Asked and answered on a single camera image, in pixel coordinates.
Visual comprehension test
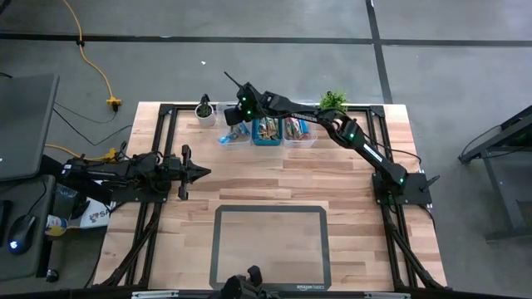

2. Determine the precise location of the grey monitor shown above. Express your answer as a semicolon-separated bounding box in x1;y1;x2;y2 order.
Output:
0;73;60;183

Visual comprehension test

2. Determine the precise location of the grey-bordered beige silicone mat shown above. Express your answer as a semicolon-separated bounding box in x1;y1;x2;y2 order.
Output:
209;204;333;292

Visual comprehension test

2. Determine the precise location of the black mouse with blue light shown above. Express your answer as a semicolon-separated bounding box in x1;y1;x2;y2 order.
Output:
7;213;37;255

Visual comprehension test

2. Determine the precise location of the yellow white bottle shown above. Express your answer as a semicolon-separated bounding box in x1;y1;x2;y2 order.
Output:
44;213;70;238

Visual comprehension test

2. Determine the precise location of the thin black floor cable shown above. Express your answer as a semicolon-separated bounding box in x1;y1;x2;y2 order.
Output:
52;101;134;147

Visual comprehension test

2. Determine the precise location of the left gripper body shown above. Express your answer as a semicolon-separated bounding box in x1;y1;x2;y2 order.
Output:
166;144;196;201

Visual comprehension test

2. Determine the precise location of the clear plastic bin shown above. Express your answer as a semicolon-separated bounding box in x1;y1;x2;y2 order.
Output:
281;99;318;150
215;99;254;150

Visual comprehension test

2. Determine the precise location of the dark grey desk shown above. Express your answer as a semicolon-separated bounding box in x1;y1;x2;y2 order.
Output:
0;174;57;282

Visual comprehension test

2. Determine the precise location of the short yellow cable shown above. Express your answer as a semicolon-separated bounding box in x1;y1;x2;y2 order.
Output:
44;143;120;163

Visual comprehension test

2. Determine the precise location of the white printed box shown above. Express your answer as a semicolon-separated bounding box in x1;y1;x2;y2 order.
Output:
66;198;117;230

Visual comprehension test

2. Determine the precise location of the black handheld device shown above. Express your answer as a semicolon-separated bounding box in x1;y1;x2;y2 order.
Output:
207;264;283;299

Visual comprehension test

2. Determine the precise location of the long yellow extension cable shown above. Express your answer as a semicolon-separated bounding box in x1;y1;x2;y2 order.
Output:
62;0;116;100

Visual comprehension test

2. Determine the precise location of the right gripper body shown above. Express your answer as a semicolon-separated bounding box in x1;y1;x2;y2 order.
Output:
223;81;271;128

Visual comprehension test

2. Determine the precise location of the dark plant in white pot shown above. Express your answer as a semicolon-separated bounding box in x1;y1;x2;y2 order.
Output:
194;93;217;128

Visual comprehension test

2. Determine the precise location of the silver bracket strip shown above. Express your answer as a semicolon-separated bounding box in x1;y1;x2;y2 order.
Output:
363;292;412;299
131;290;180;299

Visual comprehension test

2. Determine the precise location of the black metal table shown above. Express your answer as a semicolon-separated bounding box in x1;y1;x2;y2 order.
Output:
458;103;532;243

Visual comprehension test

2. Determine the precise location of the teal plastic bin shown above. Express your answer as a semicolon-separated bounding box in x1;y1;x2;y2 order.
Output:
250;114;284;147

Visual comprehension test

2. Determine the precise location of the leafy green plant white pot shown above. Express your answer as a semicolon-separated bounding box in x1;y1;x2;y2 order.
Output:
318;90;348;115

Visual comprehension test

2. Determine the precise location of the black keyboard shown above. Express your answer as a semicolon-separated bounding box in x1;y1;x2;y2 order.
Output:
0;199;13;248

